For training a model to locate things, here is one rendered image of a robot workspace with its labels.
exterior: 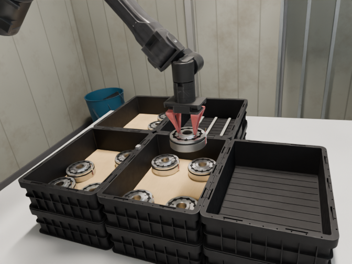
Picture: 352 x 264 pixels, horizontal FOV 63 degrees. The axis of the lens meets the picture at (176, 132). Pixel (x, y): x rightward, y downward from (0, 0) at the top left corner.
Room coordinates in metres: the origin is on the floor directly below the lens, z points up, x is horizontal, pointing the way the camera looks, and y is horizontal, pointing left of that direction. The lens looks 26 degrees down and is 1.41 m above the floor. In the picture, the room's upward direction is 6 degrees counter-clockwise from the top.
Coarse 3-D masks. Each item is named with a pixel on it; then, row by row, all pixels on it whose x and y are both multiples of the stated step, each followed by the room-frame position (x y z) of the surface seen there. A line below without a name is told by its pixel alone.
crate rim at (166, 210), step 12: (144, 144) 0.92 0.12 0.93; (228, 144) 0.86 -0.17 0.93; (132, 156) 0.85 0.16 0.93; (120, 168) 0.78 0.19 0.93; (216, 168) 0.72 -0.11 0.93; (108, 180) 0.72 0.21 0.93; (108, 204) 0.63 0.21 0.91; (120, 204) 0.62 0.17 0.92; (132, 204) 0.60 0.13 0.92; (144, 204) 0.59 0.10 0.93; (156, 204) 0.59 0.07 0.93; (168, 216) 0.56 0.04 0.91; (180, 216) 0.55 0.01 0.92; (192, 216) 0.54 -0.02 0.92
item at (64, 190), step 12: (84, 132) 1.09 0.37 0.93; (132, 132) 1.04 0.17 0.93; (144, 132) 1.02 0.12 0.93; (36, 168) 0.84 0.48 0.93; (24, 180) 0.77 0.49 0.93; (48, 192) 0.72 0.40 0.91; (60, 192) 0.70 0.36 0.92; (72, 192) 0.68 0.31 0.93; (84, 192) 0.67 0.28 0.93; (96, 192) 0.67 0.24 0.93
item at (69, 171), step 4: (84, 160) 0.97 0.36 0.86; (88, 160) 0.97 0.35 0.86; (72, 164) 0.95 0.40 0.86; (88, 164) 0.94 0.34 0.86; (92, 164) 0.93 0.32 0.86; (68, 168) 0.93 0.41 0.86; (72, 168) 0.92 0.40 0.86; (88, 168) 0.91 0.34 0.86; (68, 172) 0.90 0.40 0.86; (72, 172) 0.90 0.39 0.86; (76, 172) 0.89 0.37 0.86; (80, 172) 0.89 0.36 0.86; (84, 172) 0.89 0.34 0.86; (88, 172) 0.89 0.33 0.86; (72, 176) 0.88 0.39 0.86; (76, 176) 0.88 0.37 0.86
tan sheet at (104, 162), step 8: (96, 152) 1.09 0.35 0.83; (104, 152) 1.08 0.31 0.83; (112, 152) 1.07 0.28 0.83; (96, 160) 1.02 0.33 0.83; (104, 160) 1.01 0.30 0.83; (112, 160) 1.00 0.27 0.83; (96, 168) 0.96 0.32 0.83; (104, 168) 0.95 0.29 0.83; (112, 168) 0.94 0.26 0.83; (96, 176) 0.90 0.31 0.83; (104, 176) 0.90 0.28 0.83; (80, 184) 0.86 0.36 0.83; (88, 184) 0.85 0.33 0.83
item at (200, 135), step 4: (184, 128) 0.77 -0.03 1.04; (188, 128) 0.78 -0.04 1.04; (192, 128) 0.77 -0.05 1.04; (200, 128) 0.76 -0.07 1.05; (172, 132) 0.75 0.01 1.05; (176, 132) 0.76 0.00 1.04; (200, 132) 0.74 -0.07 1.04; (204, 132) 0.73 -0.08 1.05; (172, 136) 0.73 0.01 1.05; (176, 136) 0.72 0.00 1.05; (196, 136) 0.71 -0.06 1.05; (200, 136) 0.71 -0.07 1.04; (204, 136) 0.71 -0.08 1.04; (172, 140) 0.71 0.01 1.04; (176, 140) 0.70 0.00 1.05; (180, 140) 0.70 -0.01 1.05; (184, 140) 0.70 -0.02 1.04; (188, 140) 0.69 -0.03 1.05; (192, 140) 0.69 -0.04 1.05; (196, 140) 0.69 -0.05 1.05; (200, 140) 0.70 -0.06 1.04
